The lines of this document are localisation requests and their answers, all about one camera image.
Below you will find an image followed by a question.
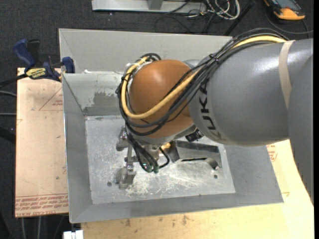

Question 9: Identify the brown cardboard board, red print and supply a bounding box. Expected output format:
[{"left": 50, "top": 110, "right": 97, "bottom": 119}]
[{"left": 14, "top": 67, "right": 69, "bottom": 218}]

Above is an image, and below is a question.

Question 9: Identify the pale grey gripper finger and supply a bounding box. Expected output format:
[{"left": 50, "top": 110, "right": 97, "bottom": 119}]
[
  {"left": 114, "top": 156, "right": 133, "bottom": 184},
  {"left": 118, "top": 165, "right": 137, "bottom": 190}
]

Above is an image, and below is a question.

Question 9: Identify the grey metal bin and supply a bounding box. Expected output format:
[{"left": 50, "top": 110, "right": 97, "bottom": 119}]
[{"left": 58, "top": 28, "right": 284, "bottom": 224}]

